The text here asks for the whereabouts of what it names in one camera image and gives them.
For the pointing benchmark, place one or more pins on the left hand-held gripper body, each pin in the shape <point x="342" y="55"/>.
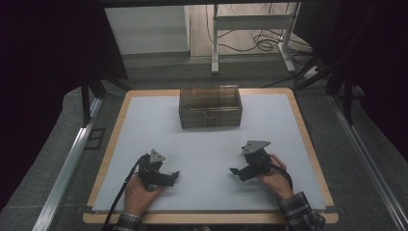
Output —
<point x="150" y="170"/>

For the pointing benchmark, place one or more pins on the aluminium rail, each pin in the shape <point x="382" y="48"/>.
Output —
<point x="69" y="170"/>
<point x="369" y="163"/>

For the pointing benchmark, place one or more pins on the white table sheet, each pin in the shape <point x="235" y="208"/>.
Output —
<point x="198" y="154"/>

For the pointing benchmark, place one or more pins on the white power strip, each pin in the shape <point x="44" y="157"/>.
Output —
<point x="310" y="73"/>

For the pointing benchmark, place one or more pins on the white panel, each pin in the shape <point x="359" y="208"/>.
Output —
<point x="147" y="29"/>

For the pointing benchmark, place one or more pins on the black stand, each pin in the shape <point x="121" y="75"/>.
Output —
<point x="86" y="102"/>
<point x="348" y="102"/>

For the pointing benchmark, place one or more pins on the person's left hand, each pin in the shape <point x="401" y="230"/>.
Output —
<point x="136" y="195"/>

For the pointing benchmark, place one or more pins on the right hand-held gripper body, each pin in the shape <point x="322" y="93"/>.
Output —
<point x="256" y="163"/>

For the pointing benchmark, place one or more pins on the black curtain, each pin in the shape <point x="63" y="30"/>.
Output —
<point x="381" y="64"/>
<point x="41" y="80"/>

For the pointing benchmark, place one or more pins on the white desk frame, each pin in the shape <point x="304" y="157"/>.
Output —
<point x="250" y="22"/>

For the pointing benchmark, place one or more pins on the transparent brown drawer box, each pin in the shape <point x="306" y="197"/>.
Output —
<point x="208" y="123"/>

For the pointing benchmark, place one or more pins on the person's right hand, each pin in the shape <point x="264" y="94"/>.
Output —
<point x="275" y="181"/>

